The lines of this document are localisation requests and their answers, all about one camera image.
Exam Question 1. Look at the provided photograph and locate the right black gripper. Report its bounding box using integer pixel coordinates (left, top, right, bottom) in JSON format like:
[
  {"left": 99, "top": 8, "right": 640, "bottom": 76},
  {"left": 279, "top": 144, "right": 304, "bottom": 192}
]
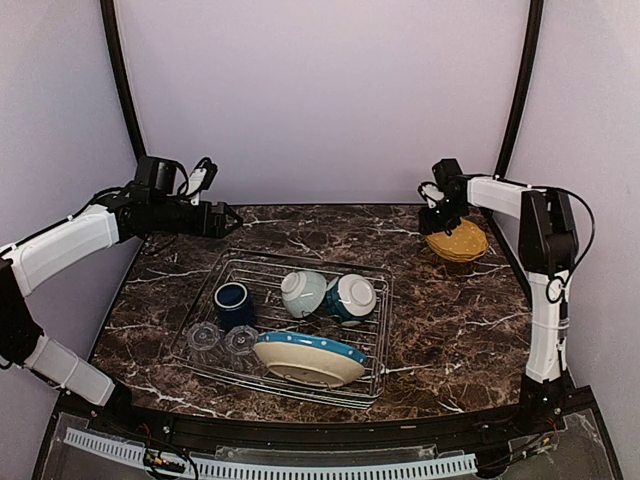
[{"left": 419, "top": 196, "right": 468, "bottom": 234}]

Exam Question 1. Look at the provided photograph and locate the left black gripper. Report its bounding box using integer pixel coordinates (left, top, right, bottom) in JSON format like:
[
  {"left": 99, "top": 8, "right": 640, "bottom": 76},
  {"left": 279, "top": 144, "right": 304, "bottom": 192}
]
[{"left": 151, "top": 197, "right": 243, "bottom": 238}]

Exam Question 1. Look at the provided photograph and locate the yellow polka dot plate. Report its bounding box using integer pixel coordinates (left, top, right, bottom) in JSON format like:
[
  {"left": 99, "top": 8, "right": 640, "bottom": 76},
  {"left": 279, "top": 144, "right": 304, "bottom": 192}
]
[{"left": 426, "top": 219, "right": 489, "bottom": 253}]

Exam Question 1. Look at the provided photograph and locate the yellow plate with white rings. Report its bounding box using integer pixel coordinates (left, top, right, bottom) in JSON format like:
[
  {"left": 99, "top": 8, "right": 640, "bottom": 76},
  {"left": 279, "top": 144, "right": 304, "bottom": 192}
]
[{"left": 429, "top": 245, "right": 487, "bottom": 263}]

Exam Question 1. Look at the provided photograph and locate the large beige plate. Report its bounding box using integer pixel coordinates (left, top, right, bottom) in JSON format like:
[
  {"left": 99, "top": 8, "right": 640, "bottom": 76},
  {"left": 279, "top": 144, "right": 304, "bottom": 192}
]
[{"left": 254, "top": 342, "right": 367, "bottom": 389}]

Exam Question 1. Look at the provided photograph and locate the blue polka dot plate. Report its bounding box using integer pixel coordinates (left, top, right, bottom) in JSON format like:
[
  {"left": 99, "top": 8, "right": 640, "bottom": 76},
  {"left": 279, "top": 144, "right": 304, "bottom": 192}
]
[{"left": 256, "top": 331, "right": 368, "bottom": 365}]

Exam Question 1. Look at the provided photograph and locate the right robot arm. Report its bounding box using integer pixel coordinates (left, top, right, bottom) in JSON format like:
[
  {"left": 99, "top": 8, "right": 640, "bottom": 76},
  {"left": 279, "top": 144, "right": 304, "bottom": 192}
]
[{"left": 417, "top": 158, "right": 586, "bottom": 385}]

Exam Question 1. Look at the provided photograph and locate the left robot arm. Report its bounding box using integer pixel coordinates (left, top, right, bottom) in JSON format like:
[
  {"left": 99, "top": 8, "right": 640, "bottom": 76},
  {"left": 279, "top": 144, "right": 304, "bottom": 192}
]
[{"left": 1, "top": 156, "right": 243, "bottom": 436}]

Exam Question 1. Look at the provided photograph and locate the dark blue ceramic mug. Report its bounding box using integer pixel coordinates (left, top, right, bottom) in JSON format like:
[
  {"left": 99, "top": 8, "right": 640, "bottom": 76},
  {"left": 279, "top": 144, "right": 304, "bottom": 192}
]
[{"left": 213, "top": 282, "right": 256, "bottom": 332}]

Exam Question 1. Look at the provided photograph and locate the white green patterned bowl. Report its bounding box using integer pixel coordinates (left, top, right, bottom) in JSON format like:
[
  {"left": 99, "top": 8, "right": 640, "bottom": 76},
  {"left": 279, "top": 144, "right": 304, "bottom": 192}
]
[{"left": 280, "top": 270, "right": 327, "bottom": 319}]

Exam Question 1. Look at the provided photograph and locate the left clear glass cup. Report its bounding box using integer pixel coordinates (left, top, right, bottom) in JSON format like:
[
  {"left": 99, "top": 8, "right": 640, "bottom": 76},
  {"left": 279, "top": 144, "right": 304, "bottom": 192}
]
[{"left": 187, "top": 322, "right": 221, "bottom": 352}]

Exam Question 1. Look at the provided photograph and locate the clear glass cup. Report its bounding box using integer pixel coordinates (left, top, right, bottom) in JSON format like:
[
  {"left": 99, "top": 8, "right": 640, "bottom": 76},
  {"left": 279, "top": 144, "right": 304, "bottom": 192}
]
[
  {"left": 187, "top": 322, "right": 221, "bottom": 352},
  {"left": 224, "top": 325, "right": 259, "bottom": 356}
]

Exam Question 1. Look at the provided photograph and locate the right clear glass cup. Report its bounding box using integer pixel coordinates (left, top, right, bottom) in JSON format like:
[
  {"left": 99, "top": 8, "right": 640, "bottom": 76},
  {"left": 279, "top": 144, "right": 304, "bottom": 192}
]
[{"left": 224, "top": 325, "right": 259, "bottom": 356}]

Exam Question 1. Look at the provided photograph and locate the teal and white bowl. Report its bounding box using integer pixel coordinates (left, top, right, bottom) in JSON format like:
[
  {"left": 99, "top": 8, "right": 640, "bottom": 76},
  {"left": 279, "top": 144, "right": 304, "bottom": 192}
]
[{"left": 324, "top": 274, "right": 377, "bottom": 327}]

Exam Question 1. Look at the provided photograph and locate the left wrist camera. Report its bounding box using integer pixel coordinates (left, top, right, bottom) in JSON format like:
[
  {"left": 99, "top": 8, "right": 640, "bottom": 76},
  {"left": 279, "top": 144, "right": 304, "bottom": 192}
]
[{"left": 183, "top": 157, "right": 218, "bottom": 206}]

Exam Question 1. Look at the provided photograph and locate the wire dish rack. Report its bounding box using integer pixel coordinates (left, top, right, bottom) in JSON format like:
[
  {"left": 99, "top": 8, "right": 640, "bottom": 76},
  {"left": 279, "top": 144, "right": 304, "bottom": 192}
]
[{"left": 171, "top": 249, "right": 393, "bottom": 409}]

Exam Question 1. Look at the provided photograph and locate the black front rail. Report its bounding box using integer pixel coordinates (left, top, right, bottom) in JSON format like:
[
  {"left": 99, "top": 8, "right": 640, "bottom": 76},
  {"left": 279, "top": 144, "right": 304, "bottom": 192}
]
[{"left": 89, "top": 387, "right": 595, "bottom": 464}]

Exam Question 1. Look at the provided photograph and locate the right black frame post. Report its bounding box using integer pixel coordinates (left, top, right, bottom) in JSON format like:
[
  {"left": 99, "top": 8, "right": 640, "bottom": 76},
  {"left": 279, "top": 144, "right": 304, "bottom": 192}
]
[{"left": 494, "top": 0, "right": 544, "bottom": 178}]

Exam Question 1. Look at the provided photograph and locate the black frame post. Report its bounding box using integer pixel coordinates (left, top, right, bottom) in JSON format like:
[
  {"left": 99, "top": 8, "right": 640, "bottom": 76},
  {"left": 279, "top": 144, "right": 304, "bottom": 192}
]
[
  {"left": 494, "top": 0, "right": 544, "bottom": 178},
  {"left": 99, "top": 0, "right": 146, "bottom": 160}
]

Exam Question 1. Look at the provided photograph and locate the left black frame post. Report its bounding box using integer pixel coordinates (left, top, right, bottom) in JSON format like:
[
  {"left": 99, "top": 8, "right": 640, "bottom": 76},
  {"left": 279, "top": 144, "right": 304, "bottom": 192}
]
[{"left": 99, "top": 0, "right": 146, "bottom": 160}]

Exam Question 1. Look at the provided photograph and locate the white slotted cable duct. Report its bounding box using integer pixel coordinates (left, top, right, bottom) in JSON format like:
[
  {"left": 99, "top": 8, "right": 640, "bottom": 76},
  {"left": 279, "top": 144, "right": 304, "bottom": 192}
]
[{"left": 63, "top": 428, "right": 478, "bottom": 479}]

